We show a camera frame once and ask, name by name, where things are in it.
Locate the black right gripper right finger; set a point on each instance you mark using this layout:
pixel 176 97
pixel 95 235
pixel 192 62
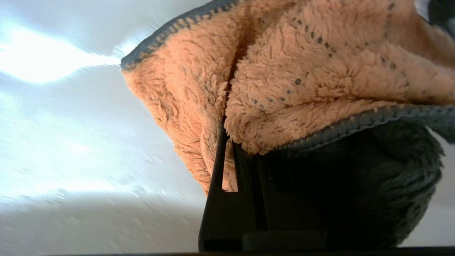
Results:
pixel 288 209

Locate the orange and grey cleaning cloth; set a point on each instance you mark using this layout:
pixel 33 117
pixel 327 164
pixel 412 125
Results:
pixel 302 71

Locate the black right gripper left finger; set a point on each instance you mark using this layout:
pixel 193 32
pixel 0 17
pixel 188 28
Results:
pixel 224 220

